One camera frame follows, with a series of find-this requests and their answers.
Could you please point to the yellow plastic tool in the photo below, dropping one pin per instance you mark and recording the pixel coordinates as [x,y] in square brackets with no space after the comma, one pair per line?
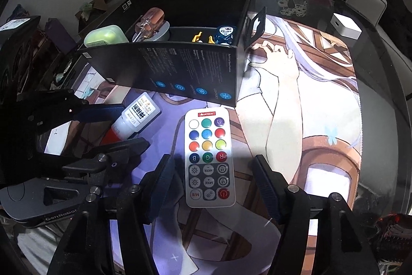
[201,37]

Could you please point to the white remote control coloured buttons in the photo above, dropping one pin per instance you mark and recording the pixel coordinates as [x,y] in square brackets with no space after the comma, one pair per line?
[207,159]

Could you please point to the printed desk mat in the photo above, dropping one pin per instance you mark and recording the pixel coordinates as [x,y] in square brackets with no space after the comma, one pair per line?
[305,94]

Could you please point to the white glue bottle red cap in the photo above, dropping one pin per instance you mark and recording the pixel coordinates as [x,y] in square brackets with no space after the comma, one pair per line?
[135,115]

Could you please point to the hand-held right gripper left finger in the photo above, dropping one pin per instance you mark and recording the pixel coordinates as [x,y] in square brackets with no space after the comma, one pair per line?
[162,180]

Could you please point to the purple bag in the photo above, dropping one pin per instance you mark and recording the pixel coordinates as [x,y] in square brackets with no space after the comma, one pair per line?
[61,35]

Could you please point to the dark snack packet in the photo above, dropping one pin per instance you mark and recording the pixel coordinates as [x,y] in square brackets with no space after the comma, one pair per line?
[394,236]

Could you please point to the black cardboard box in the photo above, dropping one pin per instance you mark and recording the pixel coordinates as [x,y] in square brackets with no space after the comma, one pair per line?
[180,72]

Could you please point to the open cardboard box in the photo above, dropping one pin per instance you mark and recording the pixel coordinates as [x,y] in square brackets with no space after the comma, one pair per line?
[91,9]

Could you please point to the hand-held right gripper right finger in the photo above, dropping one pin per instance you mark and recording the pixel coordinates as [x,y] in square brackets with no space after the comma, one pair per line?
[265,184]

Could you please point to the silver round tin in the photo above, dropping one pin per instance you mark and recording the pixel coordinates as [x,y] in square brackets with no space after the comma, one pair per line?
[162,31]

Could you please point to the blue bottle white cap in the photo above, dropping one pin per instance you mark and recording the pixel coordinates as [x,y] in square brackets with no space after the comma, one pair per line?
[224,34]

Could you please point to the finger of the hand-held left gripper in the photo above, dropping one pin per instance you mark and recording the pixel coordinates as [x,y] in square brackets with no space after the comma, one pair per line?
[128,147]
[96,113]

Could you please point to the white charger block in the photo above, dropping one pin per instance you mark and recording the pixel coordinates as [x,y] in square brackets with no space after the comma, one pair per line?
[346,25]

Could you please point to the patterned coaster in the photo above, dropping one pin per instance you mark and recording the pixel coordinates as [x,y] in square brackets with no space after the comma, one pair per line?
[293,5]

